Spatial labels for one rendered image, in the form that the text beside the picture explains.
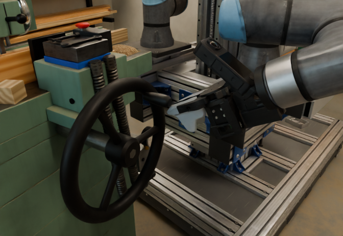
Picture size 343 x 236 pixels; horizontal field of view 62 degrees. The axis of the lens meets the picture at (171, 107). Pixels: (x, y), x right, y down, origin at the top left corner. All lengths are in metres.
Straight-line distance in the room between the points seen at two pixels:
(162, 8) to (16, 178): 0.86
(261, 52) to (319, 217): 1.01
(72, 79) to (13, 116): 0.13
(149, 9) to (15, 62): 0.69
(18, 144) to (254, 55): 0.71
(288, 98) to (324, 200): 1.42
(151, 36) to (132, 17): 3.31
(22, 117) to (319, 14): 0.54
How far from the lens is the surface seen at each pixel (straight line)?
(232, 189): 1.40
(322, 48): 0.42
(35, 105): 0.63
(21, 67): 0.70
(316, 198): 1.82
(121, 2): 4.64
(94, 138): 0.60
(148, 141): 0.87
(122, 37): 1.02
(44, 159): 0.69
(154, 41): 1.26
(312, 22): 0.48
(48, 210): 0.76
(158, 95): 0.54
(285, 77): 0.42
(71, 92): 0.59
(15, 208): 0.70
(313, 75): 0.41
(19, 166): 0.66
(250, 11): 0.48
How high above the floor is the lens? 1.14
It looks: 26 degrees down
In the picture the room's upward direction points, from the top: straight up
